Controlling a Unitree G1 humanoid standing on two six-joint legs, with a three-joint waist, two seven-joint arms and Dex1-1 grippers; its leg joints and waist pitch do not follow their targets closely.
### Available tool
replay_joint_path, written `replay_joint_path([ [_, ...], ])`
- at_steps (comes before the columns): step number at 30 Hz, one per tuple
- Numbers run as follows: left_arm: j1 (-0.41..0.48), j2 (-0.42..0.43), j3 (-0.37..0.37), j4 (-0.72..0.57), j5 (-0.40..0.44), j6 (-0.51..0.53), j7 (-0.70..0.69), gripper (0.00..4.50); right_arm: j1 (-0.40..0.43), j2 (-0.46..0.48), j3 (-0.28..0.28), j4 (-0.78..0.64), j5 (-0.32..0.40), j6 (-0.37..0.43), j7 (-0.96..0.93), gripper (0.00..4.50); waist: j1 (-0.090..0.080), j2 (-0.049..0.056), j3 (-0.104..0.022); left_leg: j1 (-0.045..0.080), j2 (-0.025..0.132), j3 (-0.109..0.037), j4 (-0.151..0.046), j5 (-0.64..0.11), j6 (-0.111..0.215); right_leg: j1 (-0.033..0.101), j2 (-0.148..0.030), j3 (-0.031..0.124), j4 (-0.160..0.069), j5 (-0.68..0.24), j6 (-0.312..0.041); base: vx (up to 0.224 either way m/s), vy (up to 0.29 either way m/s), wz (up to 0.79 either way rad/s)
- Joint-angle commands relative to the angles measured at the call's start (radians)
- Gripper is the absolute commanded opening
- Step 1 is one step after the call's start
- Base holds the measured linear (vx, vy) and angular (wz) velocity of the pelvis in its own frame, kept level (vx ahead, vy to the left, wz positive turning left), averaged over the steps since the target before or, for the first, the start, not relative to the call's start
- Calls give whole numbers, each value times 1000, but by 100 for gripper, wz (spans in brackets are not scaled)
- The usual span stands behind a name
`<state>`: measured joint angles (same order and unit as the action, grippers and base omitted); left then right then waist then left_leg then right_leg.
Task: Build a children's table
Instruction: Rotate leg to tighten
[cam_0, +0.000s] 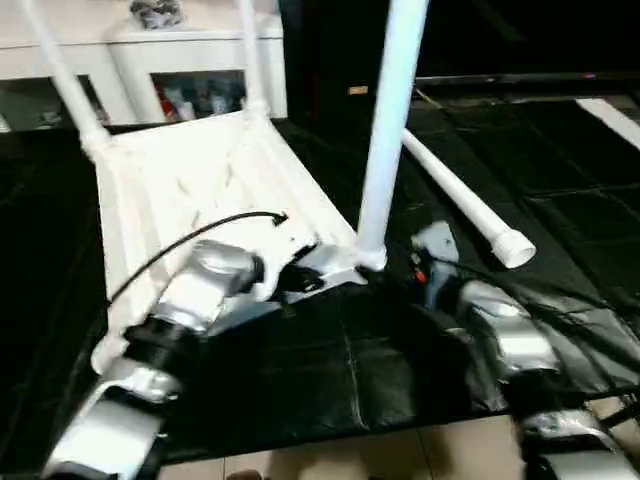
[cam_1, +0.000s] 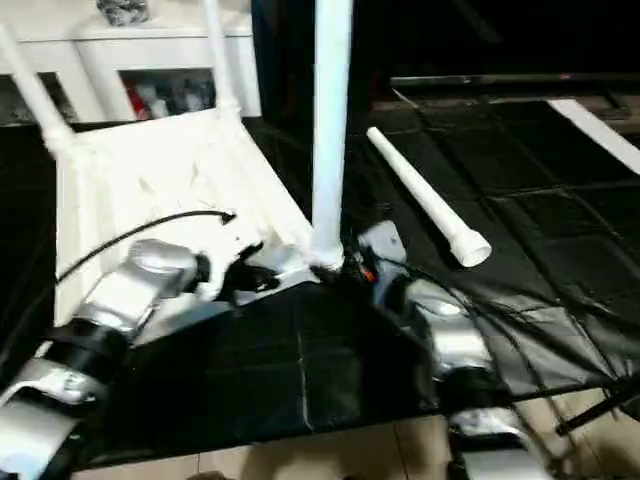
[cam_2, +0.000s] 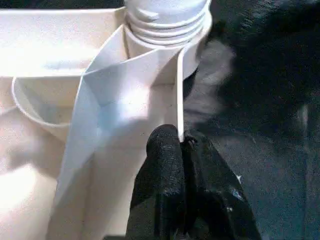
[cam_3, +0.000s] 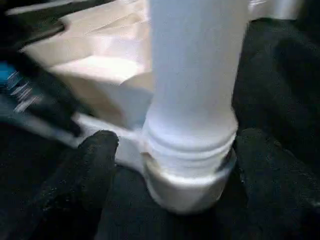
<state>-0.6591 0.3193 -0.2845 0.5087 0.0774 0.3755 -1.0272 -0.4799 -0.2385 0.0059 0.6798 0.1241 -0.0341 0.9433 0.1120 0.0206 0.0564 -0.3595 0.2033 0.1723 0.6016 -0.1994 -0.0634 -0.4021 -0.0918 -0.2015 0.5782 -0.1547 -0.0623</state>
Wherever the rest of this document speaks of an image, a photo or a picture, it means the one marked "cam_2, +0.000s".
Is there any black work mat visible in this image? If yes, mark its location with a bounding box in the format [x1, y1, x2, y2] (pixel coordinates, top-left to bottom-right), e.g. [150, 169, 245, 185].
[182, 0, 320, 240]

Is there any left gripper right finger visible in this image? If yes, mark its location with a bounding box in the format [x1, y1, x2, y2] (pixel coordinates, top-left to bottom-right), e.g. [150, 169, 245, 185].
[182, 131, 263, 240]

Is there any white plastic table leg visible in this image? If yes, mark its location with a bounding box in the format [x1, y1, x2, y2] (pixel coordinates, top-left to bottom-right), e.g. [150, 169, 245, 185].
[122, 0, 213, 48]

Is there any white plastic table top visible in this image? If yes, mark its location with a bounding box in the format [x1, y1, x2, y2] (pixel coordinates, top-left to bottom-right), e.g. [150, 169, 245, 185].
[0, 7, 213, 240]

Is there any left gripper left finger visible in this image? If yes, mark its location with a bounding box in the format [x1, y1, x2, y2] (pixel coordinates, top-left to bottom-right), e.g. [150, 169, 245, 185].
[125, 125, 187, 240]

